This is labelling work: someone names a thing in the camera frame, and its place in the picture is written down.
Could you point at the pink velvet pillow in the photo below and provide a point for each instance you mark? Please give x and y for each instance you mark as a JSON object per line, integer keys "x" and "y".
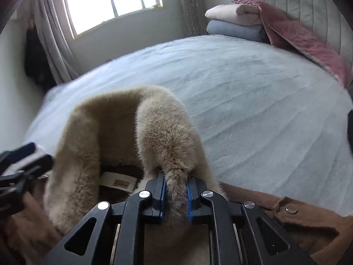
{"x": 248, "y": 1}
{"x": 306, "y": 44}

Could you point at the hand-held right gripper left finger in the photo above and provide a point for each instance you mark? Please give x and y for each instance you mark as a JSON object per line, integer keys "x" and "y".
{"x": 162, "y": 196}

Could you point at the grey padded headboard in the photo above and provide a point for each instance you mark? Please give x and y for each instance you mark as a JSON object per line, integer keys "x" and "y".
{"x": 303, "y": 2}

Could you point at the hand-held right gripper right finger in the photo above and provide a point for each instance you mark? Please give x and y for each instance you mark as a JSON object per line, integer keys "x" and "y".
{"x": 190, "y": 198}

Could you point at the folded pale blue blanket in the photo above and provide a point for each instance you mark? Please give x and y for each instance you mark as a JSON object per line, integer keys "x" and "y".
{"x": 234, "y": 30}

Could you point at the brown jacket with fur collar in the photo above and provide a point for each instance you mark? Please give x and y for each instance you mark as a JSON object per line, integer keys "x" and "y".
{"x": 110, "y": 121}

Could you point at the window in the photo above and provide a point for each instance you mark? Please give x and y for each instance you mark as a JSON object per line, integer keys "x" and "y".
{"x": 110, "y": 2}

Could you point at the grey patterned curtain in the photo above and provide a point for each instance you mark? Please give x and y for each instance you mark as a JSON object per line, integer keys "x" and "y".
{"x": 55, "y": 41}
{"x": 193, "y": 5}

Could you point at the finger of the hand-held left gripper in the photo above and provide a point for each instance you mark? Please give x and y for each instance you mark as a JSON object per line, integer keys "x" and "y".
{"x": 33, "y": 161}

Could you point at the hanging dark clothes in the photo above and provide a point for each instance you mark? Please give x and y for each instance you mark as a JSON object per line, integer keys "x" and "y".
{"x": 35, "y": 60}

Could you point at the folded white blanket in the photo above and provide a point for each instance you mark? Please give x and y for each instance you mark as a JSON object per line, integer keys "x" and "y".
{"x": 231, "y": 13}

